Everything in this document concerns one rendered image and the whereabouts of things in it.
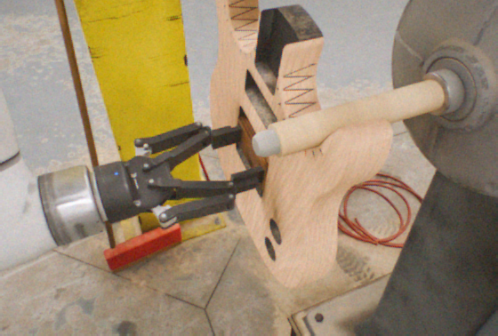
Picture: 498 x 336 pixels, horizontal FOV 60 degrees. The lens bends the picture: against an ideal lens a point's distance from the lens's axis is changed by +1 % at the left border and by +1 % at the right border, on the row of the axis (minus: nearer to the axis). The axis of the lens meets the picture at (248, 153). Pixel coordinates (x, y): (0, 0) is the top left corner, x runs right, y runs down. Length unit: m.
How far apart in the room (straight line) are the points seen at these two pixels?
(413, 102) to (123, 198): 0.34
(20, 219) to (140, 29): 0.84
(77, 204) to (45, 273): 1.41
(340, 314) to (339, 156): 1.03
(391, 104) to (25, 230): 0.41
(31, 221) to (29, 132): 2.05
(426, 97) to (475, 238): 0.40
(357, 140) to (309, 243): 0.19
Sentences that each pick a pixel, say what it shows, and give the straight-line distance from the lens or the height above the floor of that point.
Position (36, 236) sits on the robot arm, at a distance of 0.55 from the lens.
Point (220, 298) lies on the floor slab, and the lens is 1.71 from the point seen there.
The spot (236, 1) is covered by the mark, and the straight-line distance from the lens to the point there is 0.57.
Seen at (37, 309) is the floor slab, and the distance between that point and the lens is 1.86.
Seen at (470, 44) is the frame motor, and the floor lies 1.30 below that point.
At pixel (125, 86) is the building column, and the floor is 0.76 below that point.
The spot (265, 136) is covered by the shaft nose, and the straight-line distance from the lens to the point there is 0.38.
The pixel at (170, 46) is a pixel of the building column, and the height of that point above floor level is 0.86.
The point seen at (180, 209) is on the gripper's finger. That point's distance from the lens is 0.54.
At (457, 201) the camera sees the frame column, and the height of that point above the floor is 0.95.
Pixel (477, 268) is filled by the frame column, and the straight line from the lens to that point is 0.85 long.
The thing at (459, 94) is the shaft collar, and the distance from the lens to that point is 0.48.
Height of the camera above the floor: 1.52
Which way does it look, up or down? 44 degrees down
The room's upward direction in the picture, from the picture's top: straight up
